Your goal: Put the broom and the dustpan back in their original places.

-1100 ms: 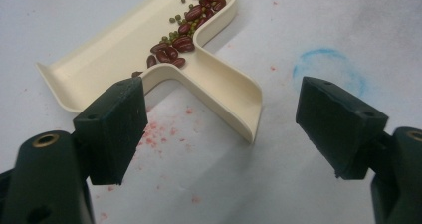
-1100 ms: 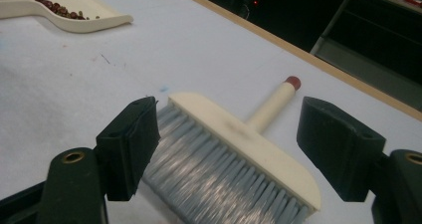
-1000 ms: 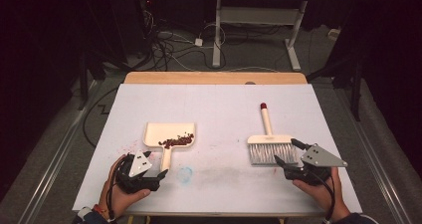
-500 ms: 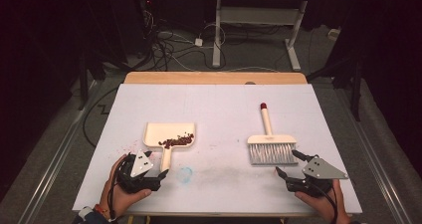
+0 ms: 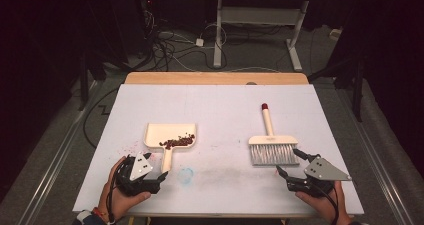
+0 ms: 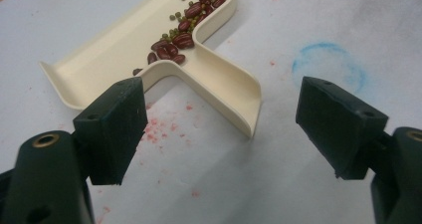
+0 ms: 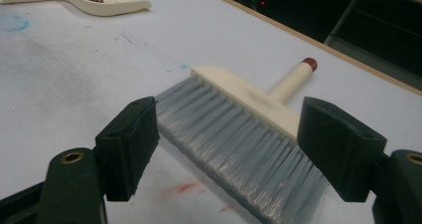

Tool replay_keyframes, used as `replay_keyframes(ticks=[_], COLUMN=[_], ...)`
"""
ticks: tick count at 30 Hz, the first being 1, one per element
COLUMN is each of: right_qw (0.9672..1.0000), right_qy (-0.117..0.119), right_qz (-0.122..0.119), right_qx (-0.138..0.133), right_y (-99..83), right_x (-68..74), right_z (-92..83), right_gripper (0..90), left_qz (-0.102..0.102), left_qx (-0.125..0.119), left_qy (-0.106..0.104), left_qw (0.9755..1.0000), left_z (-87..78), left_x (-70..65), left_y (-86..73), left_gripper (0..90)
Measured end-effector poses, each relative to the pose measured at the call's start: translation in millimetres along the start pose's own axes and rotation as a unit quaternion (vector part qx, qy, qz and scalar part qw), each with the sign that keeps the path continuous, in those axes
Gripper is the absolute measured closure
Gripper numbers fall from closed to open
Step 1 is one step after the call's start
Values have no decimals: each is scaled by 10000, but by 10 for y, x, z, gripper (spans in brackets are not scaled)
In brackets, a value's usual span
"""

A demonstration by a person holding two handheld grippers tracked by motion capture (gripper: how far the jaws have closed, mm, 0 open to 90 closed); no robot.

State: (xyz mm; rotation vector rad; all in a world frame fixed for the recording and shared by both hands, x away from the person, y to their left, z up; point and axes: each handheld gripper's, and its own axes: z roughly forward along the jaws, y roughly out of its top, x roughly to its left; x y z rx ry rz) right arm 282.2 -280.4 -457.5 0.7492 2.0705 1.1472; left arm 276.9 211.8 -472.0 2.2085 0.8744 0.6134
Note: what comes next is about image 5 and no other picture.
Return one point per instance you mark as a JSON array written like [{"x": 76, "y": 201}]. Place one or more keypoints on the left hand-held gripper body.
[{"x": 138, "y": 181}]

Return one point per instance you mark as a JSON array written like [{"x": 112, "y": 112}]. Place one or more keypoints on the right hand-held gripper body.
[{"x": 320, "y": 173}]

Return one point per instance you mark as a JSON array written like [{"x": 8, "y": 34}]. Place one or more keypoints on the cream dustpan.
[{"x": 166, "y": 133}]

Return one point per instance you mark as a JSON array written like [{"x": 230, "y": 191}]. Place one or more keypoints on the pile of red beans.
[{"x": 176, "y": 141}]

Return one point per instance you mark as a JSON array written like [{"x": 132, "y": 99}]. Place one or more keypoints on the person's left hand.
[{"x": 121, "y": 201}]

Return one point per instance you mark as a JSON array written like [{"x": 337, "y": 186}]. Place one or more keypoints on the person's right hand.
[{"x": 320, "y": 206}]

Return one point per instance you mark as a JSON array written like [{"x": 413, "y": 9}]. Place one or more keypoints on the red and white wristband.
[{"x": 95, "y": 215}]

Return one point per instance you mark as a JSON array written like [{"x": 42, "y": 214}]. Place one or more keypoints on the white board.
[{"x": 216, "y": 105}]

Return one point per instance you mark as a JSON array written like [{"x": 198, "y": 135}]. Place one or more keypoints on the wooden table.
[{"x": 213, "y": 78}]

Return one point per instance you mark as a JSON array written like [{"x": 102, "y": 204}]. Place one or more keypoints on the white power adapter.
[{"x": 199, "y": 42}]

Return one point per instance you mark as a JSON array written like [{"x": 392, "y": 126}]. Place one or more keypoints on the small white box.
[{"x": 335, "y": 34}]

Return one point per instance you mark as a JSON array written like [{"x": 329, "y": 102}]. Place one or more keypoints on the metal floor rail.
[
  {"x": 56, "y": 151},
  {"x": 383, "y": 181}
]

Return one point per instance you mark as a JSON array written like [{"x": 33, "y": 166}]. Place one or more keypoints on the white metal desk frame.
[{"x": 218, "y": 35}]

